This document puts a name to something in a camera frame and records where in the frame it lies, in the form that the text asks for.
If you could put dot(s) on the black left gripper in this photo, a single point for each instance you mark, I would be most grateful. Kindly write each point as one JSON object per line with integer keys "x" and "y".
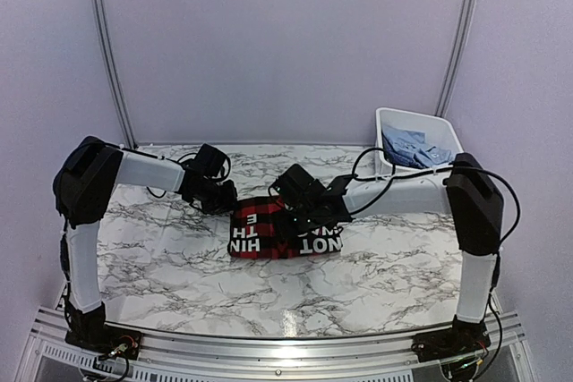
{"x": 228, "y": 204}

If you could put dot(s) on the red black plaid shirt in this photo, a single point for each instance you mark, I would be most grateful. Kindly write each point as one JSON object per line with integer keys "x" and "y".
{"x": 260, "y": 229}

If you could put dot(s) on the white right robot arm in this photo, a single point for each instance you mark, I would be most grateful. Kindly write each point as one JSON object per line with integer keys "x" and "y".
{"x": 462, "y": 190}

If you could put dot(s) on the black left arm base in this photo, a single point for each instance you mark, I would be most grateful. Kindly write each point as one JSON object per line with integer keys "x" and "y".
{"x": 90, "y": 331}

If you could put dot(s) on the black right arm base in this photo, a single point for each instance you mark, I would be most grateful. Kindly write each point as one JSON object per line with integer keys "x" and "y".
{"x": 458, "y": 339}

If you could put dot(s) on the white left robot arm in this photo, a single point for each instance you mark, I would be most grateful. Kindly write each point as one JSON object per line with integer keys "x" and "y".
{"x": 84, "y": 186}

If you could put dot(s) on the light blue shirt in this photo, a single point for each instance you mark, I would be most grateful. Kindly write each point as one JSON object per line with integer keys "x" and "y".
{"x": 410, "y": 149}

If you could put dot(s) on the left aluminium corner post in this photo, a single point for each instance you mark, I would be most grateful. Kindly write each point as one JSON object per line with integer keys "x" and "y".
{"x": 112, "y": 73}

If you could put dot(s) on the aluminium corner post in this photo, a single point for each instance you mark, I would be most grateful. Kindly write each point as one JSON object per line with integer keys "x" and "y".
{"x": 112, "y": 73}
{"x": 465, "y": 17}

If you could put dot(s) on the aluminium front frame rail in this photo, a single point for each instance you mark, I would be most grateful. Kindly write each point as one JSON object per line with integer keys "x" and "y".
{"x": 166, "y": 356}

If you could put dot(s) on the right aluminium corner post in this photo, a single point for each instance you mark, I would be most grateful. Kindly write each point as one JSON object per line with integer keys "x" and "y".
{"x": 465, "y": 17}

